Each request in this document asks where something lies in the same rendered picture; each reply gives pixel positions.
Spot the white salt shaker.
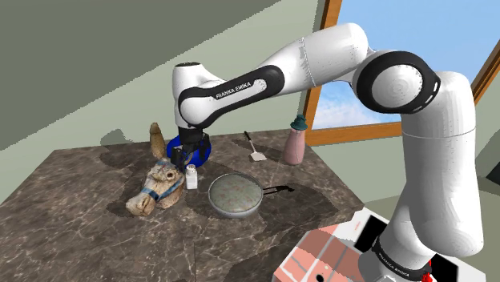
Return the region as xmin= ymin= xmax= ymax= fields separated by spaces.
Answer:
xmin=184 ymin=163 xmax=199 ymax=191

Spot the pink bottle teal cap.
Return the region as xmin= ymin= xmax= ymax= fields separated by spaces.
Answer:
xmin=282 ymin=114 xmax=308 ymax=166

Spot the horse head figure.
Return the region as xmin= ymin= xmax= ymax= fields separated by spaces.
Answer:
xmin=125 ymin=122 xmax=186 ymax=218

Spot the grey frying pan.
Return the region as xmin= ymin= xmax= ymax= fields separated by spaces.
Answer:
xmin=208 ymin=172 xmax=296 ymax=220

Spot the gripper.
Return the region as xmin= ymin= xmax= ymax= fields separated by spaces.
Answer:
xmin=170 ymin=125 xmax=212 ymax=170

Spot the blue bowl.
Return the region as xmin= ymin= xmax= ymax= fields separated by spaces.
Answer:
xmin=166 ymin=134 xmax=212 ymax=169

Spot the white spatula black handle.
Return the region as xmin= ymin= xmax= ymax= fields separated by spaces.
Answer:
xmin=244 ymin=131 xmax=268 ymax=163

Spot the wooden frame window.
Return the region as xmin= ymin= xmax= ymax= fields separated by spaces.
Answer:
xmin=302 ymin=0 xmax=500 ymax=147

